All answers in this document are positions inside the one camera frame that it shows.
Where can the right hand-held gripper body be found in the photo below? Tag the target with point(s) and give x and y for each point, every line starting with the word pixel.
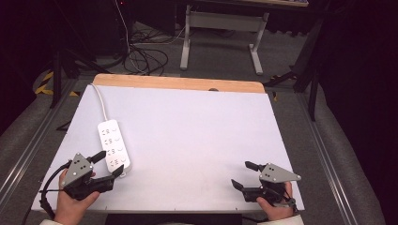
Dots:
pixel 275 175

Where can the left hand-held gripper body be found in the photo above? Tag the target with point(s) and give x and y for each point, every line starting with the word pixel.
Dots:
pixel 78 170

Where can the white power strip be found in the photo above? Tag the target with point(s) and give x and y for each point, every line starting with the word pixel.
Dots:
pixel 113 144

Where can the person's right hand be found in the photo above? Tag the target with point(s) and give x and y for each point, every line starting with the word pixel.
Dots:
pixel 277 211

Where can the person's left hand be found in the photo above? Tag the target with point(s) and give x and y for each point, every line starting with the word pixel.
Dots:
pixel 69 206

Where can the white board table cover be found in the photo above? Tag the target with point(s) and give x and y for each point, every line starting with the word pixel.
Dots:
pixel 194 140

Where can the black panel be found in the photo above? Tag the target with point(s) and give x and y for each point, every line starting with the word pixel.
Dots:
pixel 172 219

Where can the black metal stand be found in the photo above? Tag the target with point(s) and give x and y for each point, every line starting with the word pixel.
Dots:
pixel 313 93
pixel 57 78

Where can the yellow black floor tape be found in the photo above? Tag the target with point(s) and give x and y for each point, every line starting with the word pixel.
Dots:
pixel 47 76

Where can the wooden table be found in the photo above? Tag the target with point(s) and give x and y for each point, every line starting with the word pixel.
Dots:
pixel 175 82

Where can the metal floor rail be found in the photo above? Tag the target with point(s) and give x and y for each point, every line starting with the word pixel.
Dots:
pixel 34 143
pixel 325 159

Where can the white metal table frame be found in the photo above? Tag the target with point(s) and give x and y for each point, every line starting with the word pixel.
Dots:
pixel 219 20

